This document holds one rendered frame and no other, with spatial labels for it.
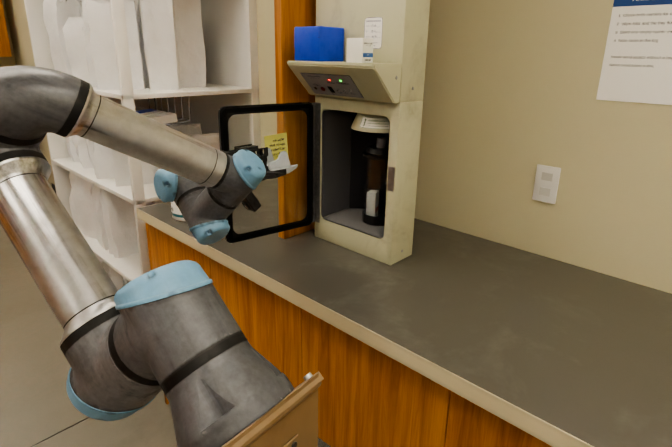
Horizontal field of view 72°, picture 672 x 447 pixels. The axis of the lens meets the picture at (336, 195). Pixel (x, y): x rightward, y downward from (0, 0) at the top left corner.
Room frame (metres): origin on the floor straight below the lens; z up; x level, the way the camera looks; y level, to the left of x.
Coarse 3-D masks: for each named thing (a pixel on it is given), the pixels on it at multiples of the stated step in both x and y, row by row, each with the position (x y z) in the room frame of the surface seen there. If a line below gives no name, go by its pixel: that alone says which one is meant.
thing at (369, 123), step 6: (360, 114) 1.37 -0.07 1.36; (366, 114) 1.35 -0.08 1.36; (354, 120) 1.39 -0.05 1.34; (360, 120) 1.35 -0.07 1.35; (366, 120) 1.34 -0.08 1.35; (372, 120) 1.33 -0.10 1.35; (378, 120) 1.32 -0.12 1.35; (384, 120) 1.32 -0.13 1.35; (354, 126) 1.37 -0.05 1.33; (360, 126) 1.34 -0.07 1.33; (366, 126) 1.33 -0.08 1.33; (372, 126) 1.32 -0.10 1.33; (378, 126) 1.32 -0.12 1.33; (384, 126) 1.32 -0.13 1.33; (372, 132) 1.32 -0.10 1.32; (378, 132) 1.31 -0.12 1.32; (384, 132) 1.31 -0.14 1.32
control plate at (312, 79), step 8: (312, 80) 1.35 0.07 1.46; (320, 80) 1.33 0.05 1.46; (328, 80) 1.30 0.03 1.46; (336, 80) 1.28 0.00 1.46; (344, 80) 1.26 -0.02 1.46; (352, 80) 1.24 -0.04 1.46; (312, 88) 1.39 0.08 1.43; (320, 88) 1.36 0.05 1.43; (336, 88) 1.31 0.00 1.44; (344, 88) 1.29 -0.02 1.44; (352, 88) 1.27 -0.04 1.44; (352, 96) 1.30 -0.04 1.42; (360, 96) 1.27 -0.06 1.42
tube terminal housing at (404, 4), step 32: (320, 0) 1.43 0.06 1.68; (352, 0) 1.35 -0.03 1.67; (384, 0) 1.28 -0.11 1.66; (416, 0) 1.26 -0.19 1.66; (352, 32) 1.35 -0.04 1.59; (384, 32) 1.27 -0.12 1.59; (416, 32) 1.27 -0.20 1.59; (416, 64) 1.28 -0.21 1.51; (320, 96) 1.43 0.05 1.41; (416, 96) 1.28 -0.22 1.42; (416, 128) 1.29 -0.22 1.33; (320, 160) 1.43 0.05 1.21; (416, 160) 1.30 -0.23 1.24; (320, 192) 1.43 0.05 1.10; (320, 224) 1.43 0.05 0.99; (384, 256) 1.25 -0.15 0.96
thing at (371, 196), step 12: (384, 156) 1.35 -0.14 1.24; (372, 168) 1.36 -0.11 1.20; (384, 168) 1.36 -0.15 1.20; (372, 180) 1.36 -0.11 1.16; (384, 180) 1.36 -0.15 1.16; (372, 192) 1.36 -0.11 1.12; (384, 192) 1.36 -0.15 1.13; (372, 204) 1.36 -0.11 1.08; (384, 204) 1.36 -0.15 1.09; (384, 216) 1.36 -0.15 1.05
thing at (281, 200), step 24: (240, 120) 1.28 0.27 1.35; (264, 120) 1.33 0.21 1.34; (288, 120) 1.37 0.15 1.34; (240, 144) 1.28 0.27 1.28; (264, 144) 1.32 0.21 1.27; (288, 144) 1.37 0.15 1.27; (264, 192) 1.32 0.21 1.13; (288, 192) 1.37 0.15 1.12; (240, 216) 1.27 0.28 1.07; (264, 216) 1.32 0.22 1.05; (288, 216) 1.37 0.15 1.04
